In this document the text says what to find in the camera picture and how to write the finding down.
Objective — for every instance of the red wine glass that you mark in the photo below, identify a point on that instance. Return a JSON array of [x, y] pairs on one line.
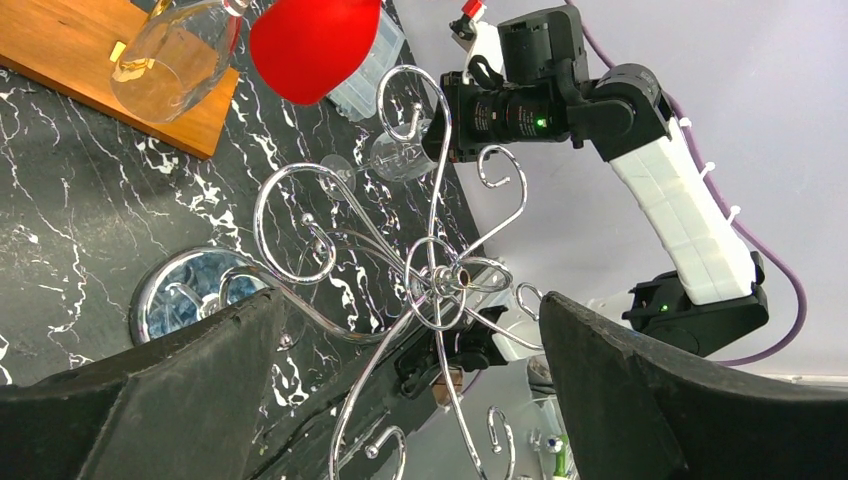
[[305, 49]]

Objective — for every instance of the clear wine glass front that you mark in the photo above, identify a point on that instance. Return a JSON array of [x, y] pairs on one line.
[[391, 160]]

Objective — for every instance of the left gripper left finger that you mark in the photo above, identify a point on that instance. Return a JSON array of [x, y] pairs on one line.
[[183, 406]]

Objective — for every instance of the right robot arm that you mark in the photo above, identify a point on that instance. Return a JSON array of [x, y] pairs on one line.
[[527, 80]]

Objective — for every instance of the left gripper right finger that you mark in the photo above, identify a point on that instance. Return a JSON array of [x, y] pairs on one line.
[[637, 408]]

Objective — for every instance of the clear wine glass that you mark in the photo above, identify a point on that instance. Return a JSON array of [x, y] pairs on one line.
[[391, 160], [177, 58]]

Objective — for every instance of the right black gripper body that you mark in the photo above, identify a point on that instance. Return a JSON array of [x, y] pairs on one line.
[[511, 112]]

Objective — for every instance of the clear wine glass rear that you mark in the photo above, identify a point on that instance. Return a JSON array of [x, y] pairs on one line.
[[177, 58]]

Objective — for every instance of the orange wooden rack base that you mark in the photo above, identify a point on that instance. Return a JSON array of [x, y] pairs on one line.
[[72, 47]]

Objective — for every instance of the clear plastic screw box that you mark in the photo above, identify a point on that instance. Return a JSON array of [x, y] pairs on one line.
[[355, 98]]

